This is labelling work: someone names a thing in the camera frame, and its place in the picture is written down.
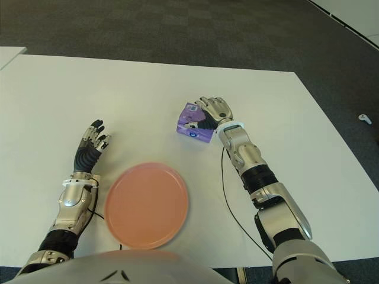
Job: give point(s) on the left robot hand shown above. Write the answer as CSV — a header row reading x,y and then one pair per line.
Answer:
x,y
89,154

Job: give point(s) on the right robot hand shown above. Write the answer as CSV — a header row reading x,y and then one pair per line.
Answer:
x,y
213,114

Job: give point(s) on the purple tissue paper pack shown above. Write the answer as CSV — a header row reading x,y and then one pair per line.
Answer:
x,y
192,124

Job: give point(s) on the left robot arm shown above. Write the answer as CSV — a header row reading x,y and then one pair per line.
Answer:
x,y
71,207

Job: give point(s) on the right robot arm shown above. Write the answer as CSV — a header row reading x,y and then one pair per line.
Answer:
x,y
266,183

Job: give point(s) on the pink round plate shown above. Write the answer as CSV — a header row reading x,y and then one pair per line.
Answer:
x,y
146,205

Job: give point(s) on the grey robot torso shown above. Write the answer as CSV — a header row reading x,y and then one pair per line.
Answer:
x,y
133,266

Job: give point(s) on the white neighbouring table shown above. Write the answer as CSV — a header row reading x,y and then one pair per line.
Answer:
x,y
10,56

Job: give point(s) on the white handheld controller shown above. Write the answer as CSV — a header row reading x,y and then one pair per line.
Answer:
x,y
364,118

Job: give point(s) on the grey table leg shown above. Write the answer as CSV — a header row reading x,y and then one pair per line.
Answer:
x,y
240,276

